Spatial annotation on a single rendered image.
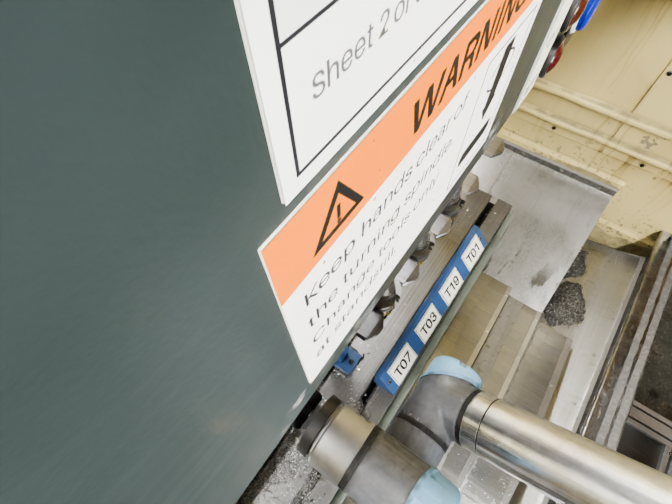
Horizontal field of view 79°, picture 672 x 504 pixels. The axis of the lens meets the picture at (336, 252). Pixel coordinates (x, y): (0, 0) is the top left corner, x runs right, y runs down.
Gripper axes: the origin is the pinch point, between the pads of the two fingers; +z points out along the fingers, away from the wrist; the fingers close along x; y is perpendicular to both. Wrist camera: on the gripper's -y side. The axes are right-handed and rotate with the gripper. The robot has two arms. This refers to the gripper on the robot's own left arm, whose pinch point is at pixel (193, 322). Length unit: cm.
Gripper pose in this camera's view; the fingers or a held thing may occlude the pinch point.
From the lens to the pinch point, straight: 53.8
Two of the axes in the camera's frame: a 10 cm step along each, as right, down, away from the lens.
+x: 5.9, -7.1, 3.8
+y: 0.2, 4.9, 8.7
